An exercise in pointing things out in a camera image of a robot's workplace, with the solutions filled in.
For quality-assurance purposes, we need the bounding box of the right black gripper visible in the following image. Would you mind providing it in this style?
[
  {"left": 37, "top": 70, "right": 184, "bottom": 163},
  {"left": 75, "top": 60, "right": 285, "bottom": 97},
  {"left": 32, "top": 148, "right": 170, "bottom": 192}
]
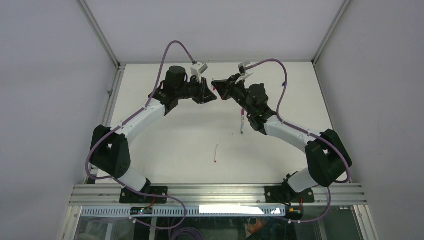
[{"left": 213, "top": 73, "right": 255, "bottom": 116}]

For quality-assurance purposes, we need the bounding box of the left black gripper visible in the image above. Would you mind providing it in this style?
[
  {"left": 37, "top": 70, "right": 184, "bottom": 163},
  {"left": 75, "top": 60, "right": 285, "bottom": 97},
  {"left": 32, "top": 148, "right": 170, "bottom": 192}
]
[{"left": 175, "top": 75, "right": 216, "bottom": 104}]

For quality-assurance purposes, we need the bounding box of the white pen red end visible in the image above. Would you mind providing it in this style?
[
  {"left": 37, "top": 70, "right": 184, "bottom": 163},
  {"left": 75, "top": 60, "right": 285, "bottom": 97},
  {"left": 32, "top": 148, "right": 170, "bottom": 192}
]
[{"left": 213, "top": 144, "right": 219, "bottom": 163}]

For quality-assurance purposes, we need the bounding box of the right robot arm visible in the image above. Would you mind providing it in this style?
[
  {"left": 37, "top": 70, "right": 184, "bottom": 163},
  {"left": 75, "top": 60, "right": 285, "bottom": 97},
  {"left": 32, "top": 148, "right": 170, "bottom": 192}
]
[{"left": 211, "top": 74, "right": 352, "bottom": 203}]

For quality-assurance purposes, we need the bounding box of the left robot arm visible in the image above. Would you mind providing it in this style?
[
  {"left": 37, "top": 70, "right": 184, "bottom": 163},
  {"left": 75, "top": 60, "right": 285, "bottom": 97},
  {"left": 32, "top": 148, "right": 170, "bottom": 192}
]
[{"left": 87, "top": 62, "right": 217, "bottom": 203}]

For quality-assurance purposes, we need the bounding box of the orange object below table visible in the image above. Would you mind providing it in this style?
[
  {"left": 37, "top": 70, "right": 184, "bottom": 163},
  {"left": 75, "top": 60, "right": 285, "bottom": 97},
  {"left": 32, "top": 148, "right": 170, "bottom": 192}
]
[{"left": 245, "top": 217, "right": 268, "bottom": 235}]

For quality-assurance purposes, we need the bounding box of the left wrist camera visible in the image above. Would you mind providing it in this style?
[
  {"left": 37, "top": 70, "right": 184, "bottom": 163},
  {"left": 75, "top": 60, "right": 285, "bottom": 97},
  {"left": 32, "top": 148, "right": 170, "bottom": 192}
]
[{"left": 190, "top": 61, "right": 208, "bottom": 83}]

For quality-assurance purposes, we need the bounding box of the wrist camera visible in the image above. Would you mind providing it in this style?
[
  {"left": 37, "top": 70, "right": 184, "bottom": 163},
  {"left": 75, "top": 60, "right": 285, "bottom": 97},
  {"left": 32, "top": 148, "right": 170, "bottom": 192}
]
[
  {"left": 190, "top": 61, "right": 208, "bottom": 83},
  {"left": 237, "top": 61, "right": 252, "bottom": 82}
]

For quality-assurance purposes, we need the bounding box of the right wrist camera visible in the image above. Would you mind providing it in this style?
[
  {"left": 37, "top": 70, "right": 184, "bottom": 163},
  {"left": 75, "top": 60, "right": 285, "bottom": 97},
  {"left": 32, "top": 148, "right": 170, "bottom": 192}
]
[{"left": 237, "top": 61, "right": 252, "bottom": 82}]

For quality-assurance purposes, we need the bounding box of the white slotted cable duct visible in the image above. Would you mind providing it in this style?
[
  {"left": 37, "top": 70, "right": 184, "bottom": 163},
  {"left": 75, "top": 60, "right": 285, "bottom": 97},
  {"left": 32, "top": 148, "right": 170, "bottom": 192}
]
[{"left": 81, "top": 204, "right": 286, "bottom": 218}]

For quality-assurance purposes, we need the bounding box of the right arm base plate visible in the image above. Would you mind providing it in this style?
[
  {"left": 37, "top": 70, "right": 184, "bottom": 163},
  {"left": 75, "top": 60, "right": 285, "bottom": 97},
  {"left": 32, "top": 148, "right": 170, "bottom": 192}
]
[{"left": 264, "top": 185, "right": 315, "bottom": 204}]

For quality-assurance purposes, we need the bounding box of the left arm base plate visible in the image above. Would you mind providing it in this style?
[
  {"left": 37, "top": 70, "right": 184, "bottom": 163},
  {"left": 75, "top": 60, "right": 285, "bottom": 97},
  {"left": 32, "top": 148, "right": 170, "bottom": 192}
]
[{"left": 119, "top": 186, "right": 168, "bottom": 205}]

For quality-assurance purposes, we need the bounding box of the aluminium frame rail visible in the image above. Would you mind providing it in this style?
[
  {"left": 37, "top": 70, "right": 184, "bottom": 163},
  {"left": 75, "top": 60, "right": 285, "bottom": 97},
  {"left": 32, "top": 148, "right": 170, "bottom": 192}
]
[{"left": 69, "top": 183, "right": 368, "bottom": 207}]

